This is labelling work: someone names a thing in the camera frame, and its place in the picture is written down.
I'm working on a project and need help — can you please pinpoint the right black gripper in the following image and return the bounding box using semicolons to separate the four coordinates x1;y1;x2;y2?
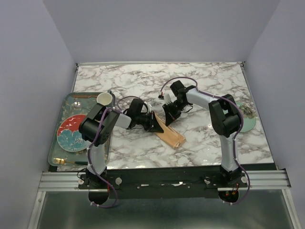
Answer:
162;100;187;126

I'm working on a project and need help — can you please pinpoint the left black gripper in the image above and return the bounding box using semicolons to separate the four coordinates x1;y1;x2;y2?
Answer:
135;110;163;132

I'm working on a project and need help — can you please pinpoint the peach cloth napkin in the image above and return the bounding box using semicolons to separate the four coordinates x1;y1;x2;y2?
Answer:
154;113;186;149

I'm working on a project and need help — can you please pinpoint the silver metal spoon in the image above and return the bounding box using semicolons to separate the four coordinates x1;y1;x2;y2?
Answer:
73;101;90;110

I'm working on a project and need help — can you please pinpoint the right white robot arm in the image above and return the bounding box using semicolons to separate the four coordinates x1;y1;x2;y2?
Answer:
159;77;244;187

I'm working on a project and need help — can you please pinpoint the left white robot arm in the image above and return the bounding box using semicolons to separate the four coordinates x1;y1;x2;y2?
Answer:
79;98;164;188

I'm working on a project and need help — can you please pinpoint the grey-green ceramic mug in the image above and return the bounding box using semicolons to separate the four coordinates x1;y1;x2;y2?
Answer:
96;90;115;107

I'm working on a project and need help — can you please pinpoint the mint green floral plate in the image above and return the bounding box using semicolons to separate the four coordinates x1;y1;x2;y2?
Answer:
236;102;256;133

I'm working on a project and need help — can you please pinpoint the red and teal plate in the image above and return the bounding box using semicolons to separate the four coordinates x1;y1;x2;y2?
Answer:
56;114;88;152

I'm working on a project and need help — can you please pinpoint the floral teal serving tray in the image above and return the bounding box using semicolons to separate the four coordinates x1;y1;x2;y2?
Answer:
48;92;100;166

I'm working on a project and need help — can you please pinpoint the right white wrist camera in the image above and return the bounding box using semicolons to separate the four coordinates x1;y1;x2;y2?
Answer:
158;92;172;104

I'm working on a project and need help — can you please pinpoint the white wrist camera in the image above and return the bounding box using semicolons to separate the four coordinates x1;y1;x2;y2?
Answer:
146;102;155;112
158;92;172;104

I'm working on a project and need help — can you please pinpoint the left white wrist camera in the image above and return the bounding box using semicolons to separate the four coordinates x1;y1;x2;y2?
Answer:
146;102;155;112

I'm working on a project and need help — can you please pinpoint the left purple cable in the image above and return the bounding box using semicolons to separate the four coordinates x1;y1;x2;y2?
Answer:
87;95;143;208

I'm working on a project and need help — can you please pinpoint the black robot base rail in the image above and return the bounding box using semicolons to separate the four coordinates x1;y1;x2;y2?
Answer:
78;166;248;201

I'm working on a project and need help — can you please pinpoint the gold fork green handle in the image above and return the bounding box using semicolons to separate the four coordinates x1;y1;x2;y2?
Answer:
53;158;88;166

